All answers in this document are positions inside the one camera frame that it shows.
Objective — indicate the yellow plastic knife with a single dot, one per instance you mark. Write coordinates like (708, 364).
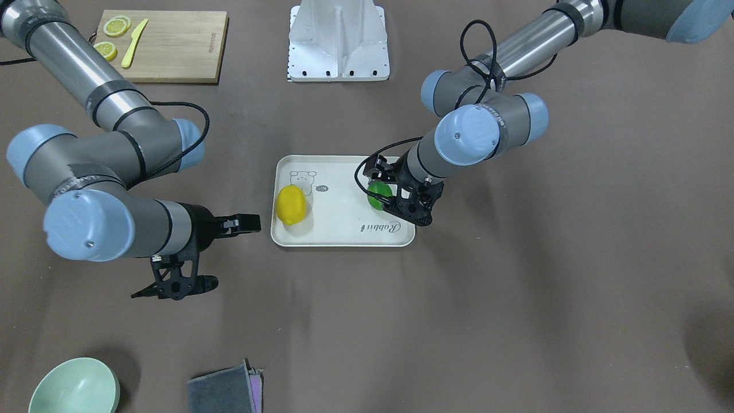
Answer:
(135, 37)

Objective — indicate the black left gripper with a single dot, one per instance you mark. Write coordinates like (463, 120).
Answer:
(403, 177)

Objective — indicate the cream rabbit tray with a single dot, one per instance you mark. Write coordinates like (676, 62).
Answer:
(339, 214)

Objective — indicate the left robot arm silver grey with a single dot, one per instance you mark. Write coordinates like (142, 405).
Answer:
(478, 120)

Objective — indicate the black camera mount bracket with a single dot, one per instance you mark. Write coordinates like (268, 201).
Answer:
(415, 208)
(176, 276)

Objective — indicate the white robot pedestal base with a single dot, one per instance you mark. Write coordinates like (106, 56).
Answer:
(337, 41)

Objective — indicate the wooden cutting board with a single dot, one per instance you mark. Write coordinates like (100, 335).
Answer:
(175, 46)

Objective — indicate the grey folded cloth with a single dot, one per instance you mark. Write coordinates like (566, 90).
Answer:
(237, 389)

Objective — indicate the mint green bowl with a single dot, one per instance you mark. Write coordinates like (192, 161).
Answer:
(77, 385)

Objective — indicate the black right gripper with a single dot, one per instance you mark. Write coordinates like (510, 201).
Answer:
(202, 225)

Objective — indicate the lemon slice near handle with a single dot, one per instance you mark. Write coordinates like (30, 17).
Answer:
(107, 49)

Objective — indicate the yellow lemon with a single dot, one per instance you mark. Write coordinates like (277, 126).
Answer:
(291, 205)

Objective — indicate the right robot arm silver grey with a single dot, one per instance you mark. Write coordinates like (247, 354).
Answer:
(86, 183)

